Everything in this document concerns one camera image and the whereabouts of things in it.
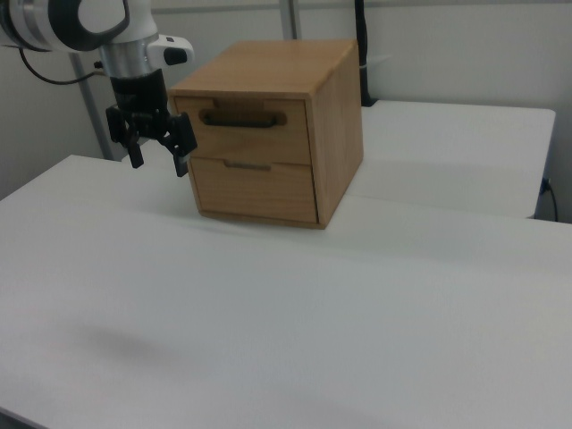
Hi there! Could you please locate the black power cable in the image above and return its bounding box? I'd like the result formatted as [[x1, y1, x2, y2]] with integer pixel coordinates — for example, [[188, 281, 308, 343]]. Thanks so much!
[[539, 177, 559, 223]]

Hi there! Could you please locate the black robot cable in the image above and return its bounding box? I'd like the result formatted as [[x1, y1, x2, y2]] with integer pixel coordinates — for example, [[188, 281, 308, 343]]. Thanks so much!
[[17, 46, 107, 87]]

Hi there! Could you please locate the wooden drawer with recessed grip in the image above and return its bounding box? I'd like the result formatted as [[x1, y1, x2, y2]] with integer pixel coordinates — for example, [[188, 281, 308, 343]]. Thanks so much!
[[189, 156, 321, 223]]

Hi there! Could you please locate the black camera stand pole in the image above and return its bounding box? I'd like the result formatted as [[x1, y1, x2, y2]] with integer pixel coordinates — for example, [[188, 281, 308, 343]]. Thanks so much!
[[354, 0, 378, 107]]

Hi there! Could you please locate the wooden drawer with black handle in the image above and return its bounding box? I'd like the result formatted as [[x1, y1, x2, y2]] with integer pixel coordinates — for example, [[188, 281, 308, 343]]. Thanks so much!
[[172, 96, 314, 167]]

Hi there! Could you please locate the black drawer handle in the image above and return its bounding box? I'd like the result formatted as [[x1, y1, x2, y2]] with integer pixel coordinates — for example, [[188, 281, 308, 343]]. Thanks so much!
[[198, 108, 287, 130]]

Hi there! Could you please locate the wooden two-drawer cabinet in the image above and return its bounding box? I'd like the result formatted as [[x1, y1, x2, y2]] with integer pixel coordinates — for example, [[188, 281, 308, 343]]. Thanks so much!
[[168, 38, 366, 231]]

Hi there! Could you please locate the aluminium frame post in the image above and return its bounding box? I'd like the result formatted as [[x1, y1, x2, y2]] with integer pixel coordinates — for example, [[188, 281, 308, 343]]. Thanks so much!
[[279, 0, 299, 41]]

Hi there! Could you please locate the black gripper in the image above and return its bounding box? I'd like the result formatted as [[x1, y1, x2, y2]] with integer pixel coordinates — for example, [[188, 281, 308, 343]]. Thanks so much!
[[105, 70, 198, 178]]

